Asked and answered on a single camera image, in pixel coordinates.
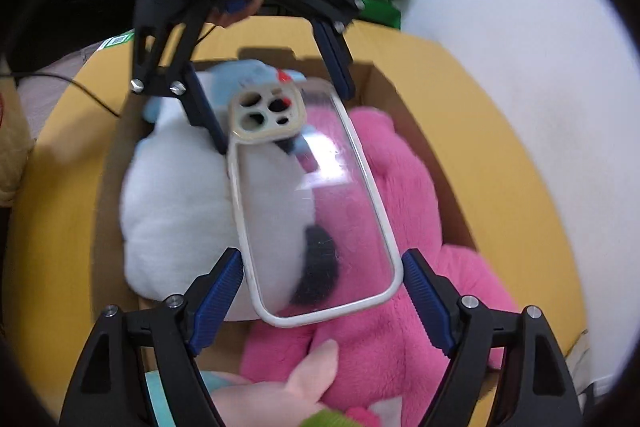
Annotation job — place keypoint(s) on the cardboard box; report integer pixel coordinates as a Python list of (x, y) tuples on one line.
[(425, 132)]

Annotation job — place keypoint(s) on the pastel plush toy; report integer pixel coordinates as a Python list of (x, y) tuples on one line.
[(300, 387)]

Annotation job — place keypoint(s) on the blue and white plush toy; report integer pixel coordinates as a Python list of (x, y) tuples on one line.
[(180, 207)]

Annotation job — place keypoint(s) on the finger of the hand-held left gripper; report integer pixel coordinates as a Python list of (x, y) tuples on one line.
[(341, 62), (205, 107)]

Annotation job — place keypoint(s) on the pink plush bear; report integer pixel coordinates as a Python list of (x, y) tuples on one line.
[(415, 207)]

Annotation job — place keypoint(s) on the green and white card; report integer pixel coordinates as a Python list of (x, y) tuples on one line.
[(117, 41)]

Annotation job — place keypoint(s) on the beige cloth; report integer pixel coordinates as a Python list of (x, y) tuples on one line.
[(12, 147)]

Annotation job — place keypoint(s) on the clear phone case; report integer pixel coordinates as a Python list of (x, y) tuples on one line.
[(325, 217)]

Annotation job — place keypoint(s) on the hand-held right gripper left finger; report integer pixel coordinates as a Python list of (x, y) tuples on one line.
[(220, 302)]

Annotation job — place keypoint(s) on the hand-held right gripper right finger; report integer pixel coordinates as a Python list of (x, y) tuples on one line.
[(430, 302)]

